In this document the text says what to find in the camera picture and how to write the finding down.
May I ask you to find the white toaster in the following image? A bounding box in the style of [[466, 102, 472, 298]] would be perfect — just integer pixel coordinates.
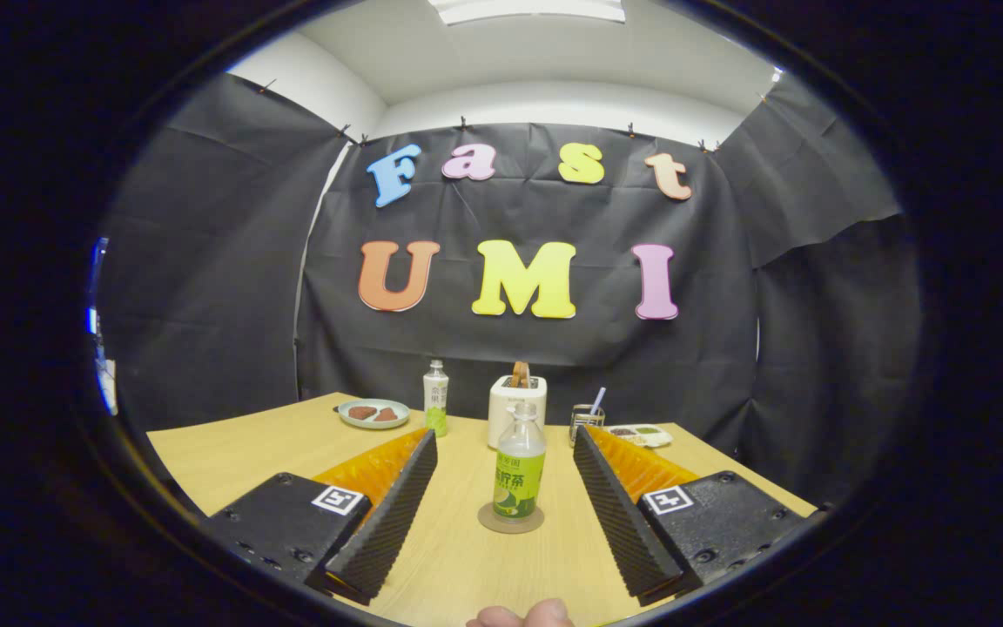
[[488, 374, 548, 450]]

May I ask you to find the pale green plate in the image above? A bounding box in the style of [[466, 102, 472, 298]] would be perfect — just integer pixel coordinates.
[[338, 398, 411, 430]]

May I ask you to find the green label juice bottle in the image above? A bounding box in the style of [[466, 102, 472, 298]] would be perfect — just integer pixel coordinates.
[[493, 401, 548, 521]]

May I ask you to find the capped green label bottle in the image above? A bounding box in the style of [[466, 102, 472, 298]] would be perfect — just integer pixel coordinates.
[[423, 360, 450, 438]]

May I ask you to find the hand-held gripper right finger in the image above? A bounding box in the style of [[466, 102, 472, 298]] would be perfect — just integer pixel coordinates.
[[573, 425, 820, 608]]

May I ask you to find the large ceiling light panel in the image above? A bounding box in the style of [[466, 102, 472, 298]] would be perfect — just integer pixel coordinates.
[[427, 0, 627, 25]]

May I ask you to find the white divided tray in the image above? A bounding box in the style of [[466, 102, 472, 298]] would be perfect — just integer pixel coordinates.
[[603, 423, 673, 449]]

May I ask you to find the wooden table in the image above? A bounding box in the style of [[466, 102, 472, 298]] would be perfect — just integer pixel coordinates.
[[146, 392, 818, 627]]

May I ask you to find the metal wire holder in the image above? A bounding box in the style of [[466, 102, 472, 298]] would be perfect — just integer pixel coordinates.
[[569, 404, 606, 447]]

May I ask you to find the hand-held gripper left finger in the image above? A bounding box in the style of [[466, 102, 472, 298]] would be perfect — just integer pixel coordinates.
[[203, 427, 439, 608]]

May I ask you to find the black backdrop cloth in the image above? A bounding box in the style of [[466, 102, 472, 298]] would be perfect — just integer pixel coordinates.
[[97, 72, 920, 506]]

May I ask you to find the round brown coaster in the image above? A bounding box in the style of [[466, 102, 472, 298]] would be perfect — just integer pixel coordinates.
[[477, 502, 546, 535]]

